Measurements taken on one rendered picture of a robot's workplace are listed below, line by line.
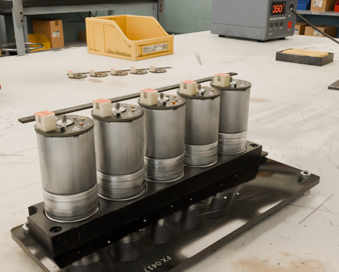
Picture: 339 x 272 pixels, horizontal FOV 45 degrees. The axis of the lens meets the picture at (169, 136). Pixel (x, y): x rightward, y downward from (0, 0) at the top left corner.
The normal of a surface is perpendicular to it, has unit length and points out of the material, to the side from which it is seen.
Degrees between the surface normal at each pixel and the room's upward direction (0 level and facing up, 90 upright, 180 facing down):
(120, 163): 90
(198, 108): 90
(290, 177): 0
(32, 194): 0
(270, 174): 0
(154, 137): 90
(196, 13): 90
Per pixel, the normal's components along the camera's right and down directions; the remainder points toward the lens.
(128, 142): 0.51, 0.31
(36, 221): 0.00, -0.93
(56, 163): -0.08, 0.36
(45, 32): -0.62, 0.30
